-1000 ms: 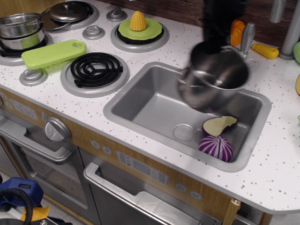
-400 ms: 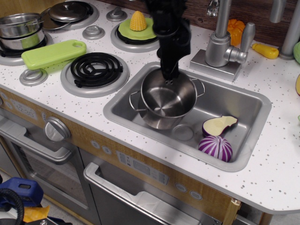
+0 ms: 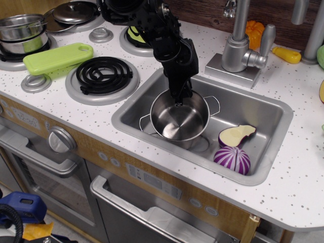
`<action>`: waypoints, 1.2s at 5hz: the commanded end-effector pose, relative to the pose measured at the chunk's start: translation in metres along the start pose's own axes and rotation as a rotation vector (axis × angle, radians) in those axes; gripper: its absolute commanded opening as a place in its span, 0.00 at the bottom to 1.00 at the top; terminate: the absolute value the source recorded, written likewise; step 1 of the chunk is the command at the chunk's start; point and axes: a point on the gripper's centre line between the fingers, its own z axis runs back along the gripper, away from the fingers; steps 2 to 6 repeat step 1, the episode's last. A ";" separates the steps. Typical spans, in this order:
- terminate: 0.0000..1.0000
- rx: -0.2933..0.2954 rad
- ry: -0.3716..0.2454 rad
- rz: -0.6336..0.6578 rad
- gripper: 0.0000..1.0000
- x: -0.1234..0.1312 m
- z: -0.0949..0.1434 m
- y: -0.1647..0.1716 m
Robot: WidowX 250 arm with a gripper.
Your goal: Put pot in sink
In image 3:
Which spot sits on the grey stove knob middle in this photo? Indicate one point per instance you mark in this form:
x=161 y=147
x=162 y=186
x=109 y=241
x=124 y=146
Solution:
x=101 y=35

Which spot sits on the purple striped onion toy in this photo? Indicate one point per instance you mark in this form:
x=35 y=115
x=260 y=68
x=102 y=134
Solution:
x=233 y=158

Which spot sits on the green plastic cutting board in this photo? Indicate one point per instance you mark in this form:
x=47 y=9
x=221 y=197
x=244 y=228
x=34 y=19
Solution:
x=54 y=59

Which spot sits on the small stacked steel pots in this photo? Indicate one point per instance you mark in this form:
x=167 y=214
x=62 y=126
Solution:
x=22 y=34

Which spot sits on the large steel pot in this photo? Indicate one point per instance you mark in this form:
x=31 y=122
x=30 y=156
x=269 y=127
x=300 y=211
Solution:
x=181 y=124

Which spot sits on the yellow toy knife handle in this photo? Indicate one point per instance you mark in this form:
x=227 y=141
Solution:
x=289 y=56

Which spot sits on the black front coil burner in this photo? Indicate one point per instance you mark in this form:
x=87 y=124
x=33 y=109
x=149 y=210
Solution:
x=103 y=75

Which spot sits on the toy dishwasher door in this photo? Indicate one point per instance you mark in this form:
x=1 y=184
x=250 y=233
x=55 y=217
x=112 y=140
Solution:
x=131 y=214

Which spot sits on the grey vertical post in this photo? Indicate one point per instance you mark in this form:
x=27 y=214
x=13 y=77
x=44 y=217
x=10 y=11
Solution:
x=309 y=55

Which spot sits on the grey toy sink basin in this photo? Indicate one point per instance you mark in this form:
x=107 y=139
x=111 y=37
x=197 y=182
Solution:
x=230 y=107

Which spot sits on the grey stove knob front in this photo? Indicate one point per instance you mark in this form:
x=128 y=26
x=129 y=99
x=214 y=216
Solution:
x=36 y=83

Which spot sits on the silver toy faucet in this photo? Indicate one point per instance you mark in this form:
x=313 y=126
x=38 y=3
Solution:
x=238 y=64

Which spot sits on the toy oven door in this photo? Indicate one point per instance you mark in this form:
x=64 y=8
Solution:
x=61 y=180

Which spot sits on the silver oven knob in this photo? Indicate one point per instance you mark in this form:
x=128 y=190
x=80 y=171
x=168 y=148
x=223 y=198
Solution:
x=60 y=141

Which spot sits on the blue clamp tool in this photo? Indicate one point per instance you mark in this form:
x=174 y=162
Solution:
x=30 y=207

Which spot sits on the green cabbage toy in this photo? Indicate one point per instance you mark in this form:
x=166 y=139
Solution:
x=320 y=56

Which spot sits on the grey stove knob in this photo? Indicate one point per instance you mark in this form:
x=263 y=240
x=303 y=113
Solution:
x=36 y=83
x=101 y=35

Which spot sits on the green round plate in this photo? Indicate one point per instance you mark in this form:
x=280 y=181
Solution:
x=134 y=37

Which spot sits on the yellow cloth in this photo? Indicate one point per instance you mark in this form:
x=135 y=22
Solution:
x=35 y=231

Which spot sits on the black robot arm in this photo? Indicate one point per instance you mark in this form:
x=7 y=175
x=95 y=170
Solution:
x=161 y=30

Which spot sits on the orange pumpkin toy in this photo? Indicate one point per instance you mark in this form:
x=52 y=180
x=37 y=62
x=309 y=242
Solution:
x=254 y=31

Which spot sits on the grey hanging pipe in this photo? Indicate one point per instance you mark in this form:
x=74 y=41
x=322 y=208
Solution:
x=299 y=11

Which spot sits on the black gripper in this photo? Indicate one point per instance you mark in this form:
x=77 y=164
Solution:
x=180 y=62

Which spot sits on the purple eggplant slice toy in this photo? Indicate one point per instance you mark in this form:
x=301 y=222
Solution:
x=233 y=136

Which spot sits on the yellow red fruit slice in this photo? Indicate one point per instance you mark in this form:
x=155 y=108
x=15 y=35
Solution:
x=321 y=92

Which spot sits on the steel pot lid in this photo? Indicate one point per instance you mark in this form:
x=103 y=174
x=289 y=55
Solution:
x=73 y=13

